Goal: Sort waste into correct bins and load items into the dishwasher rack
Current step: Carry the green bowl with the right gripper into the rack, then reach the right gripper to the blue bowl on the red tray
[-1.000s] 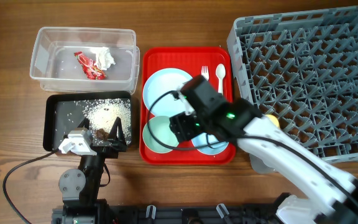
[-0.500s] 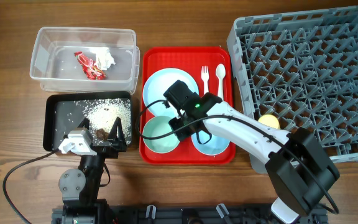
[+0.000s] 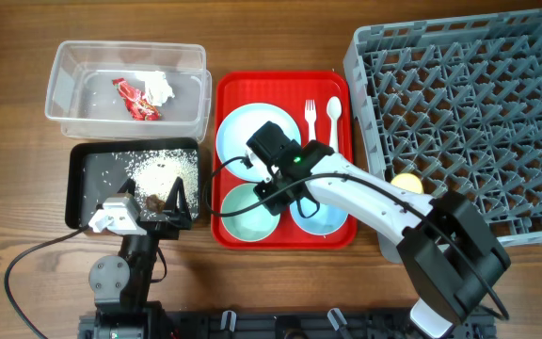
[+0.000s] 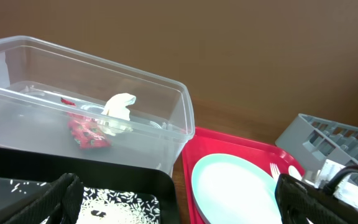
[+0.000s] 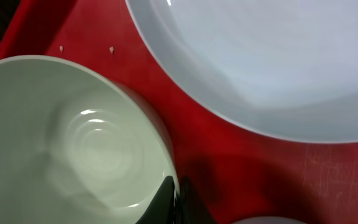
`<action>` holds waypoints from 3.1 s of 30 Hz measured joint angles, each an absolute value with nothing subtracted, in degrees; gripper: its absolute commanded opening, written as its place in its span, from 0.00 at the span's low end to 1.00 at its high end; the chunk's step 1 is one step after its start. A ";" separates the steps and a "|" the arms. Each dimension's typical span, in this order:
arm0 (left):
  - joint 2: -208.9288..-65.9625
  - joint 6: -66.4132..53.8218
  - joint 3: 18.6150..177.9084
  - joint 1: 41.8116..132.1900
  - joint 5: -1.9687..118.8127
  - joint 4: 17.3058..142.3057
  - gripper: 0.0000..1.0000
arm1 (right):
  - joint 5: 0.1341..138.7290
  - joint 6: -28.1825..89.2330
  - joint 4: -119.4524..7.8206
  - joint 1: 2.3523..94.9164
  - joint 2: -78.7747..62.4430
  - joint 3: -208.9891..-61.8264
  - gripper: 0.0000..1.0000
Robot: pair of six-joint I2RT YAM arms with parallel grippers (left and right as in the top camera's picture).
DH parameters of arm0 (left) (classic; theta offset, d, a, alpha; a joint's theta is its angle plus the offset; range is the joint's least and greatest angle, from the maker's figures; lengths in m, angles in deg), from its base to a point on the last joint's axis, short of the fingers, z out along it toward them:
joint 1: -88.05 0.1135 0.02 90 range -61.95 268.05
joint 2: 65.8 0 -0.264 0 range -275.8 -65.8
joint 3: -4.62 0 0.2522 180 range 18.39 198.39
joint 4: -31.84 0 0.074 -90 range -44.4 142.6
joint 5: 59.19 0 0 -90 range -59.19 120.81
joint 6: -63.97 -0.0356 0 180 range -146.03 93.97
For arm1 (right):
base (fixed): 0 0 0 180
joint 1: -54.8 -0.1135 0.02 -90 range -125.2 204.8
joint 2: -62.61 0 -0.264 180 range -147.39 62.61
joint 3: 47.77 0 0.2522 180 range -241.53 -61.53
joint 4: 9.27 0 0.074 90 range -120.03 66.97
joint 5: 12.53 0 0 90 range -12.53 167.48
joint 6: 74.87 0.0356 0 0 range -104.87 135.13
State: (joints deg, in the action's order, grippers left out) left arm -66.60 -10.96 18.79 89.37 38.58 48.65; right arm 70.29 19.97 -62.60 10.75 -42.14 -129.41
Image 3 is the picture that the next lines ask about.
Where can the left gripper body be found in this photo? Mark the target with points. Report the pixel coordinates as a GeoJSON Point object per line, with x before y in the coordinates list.
{"type": "Point", "coordinates": [167, 231]}

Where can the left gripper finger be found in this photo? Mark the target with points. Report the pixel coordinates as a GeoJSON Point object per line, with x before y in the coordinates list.
{"type": "Point", "coordinates": [176, 204]}
{"type": "Point", "coordinates": [126, 191]}

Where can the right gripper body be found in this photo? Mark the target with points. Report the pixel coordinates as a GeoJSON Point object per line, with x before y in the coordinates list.
{"type": "Point", "coordinates": [278, 203]}

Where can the rice and food scraps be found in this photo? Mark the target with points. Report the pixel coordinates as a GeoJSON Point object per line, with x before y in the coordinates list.
{"type": "Point", "coordinates": [154, 173]}

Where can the green bowl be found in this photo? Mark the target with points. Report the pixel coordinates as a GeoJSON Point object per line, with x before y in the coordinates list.
{"type": "Point", "coordinates": [252, 226]}

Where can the light blue plate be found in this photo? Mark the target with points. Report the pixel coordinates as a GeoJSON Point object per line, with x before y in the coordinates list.
{"type": "Point", "coordinates": [239, 126]}

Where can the light blue bowl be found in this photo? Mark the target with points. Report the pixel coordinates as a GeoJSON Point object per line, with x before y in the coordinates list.
{"type": "Point", "coordinates": [316, 219]}

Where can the red snack wrapper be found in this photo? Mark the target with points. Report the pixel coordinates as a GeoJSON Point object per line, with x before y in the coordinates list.
{"type": "Point", "coordinates": [135, 102]}

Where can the white plastic fork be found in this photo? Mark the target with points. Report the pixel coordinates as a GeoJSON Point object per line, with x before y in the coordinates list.
{"type": "Point", "coordinates": [311, 117]}

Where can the white napkin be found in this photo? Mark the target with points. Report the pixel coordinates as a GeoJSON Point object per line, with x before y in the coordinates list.
{"type": "Point", "coordinates": [157, 88]}

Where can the white plastic spoon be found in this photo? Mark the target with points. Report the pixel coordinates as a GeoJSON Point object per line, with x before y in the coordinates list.
{"type": "Point", "coordinates": [334, 111]}

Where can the yellow cup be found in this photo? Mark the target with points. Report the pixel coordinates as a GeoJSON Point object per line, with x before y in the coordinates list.
{"type": "Point", "coordinates": [408, 182]}

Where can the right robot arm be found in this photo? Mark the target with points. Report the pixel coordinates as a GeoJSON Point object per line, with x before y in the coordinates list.
{"type": "Point", "coordinates": [450, 255]}

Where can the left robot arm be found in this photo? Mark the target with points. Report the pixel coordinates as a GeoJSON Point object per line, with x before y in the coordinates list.
{"type": "Point", "coordinates": [121, 282]}

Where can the grey dishwasher rack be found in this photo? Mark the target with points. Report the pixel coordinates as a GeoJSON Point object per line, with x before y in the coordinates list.
{"type": "Point", "coordinates": [457, 102]}

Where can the black plastic tray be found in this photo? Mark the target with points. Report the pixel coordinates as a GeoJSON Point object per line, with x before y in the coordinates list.
{"type": "Point", "coordinates": [78, 156]}

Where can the red serving tray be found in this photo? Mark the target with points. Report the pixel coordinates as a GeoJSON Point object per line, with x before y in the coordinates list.
{"type": "Point", "coordinates": [288, 91]}

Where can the clear plastic bin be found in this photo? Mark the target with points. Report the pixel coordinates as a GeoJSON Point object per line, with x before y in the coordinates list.
{"type": "Point", "coordinates": [81, 96]}

